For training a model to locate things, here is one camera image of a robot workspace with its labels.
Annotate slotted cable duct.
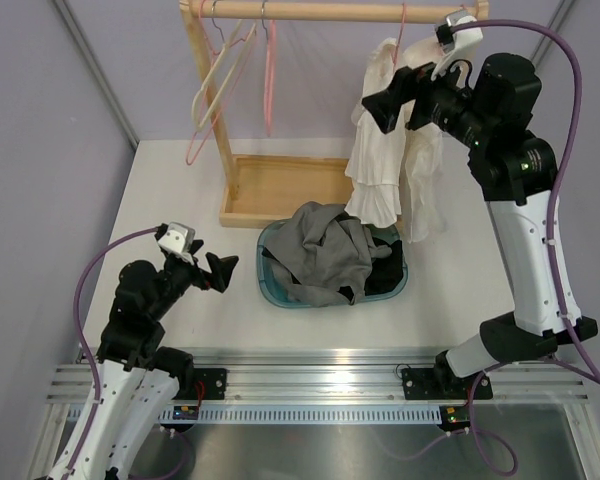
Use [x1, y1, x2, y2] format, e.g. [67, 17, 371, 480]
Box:
[158, 404, 460, 425]

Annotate grey dress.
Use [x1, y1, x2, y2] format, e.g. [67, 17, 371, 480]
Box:
[264, 202, 392, 307]

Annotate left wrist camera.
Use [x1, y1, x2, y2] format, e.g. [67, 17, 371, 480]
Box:
[156, 222, 195, 264]

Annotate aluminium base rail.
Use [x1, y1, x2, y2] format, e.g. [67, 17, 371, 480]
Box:
[44, 347, 592, 407]

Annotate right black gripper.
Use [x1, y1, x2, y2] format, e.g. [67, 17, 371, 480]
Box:
[364, 47, 495, 150]

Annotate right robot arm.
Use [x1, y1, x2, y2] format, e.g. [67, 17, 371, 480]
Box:
[362, 53, 598, 396]

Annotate teal plastic tray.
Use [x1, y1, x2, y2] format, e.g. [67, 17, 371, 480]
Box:
[256, 219, 409, 309]

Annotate black dress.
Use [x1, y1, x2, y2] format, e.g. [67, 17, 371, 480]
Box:
[271, 236, 408, 307]

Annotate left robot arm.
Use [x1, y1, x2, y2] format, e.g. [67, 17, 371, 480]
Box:
[47, 233, 239, 479]

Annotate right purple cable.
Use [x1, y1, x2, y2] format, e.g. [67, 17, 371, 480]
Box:
[449, 18, 600, 474]

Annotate white wooden hanger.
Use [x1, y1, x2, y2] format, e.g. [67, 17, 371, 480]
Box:
[187, 1, 257, 132]

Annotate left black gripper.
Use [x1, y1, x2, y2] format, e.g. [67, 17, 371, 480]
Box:
[149, 240, 238, 320]

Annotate cream white garment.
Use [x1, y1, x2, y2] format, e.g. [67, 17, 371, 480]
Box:
[402, 37, 451, 244]

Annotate wooden clothes rack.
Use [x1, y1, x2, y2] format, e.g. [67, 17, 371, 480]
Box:
[178, 0, 492, 231]

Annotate white pleated blouse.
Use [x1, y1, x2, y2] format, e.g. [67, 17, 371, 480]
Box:
[345, 38, 406, 228]

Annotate pink wire hanger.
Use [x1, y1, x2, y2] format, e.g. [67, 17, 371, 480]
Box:
[181, 1, 237, 165]

